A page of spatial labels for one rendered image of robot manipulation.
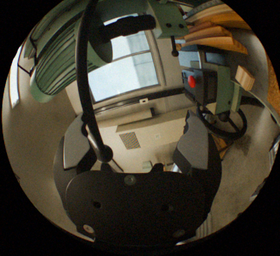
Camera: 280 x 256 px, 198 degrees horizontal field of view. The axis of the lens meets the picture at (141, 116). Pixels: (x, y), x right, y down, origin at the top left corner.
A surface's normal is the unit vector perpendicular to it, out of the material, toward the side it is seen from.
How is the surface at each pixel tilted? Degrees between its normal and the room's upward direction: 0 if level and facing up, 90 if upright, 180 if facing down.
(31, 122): 180
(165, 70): 90
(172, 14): 90
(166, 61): 90
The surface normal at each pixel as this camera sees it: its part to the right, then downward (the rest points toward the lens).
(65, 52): 0.11, 0.77
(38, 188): 0.97, -0.22
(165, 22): 0.03, 0.55
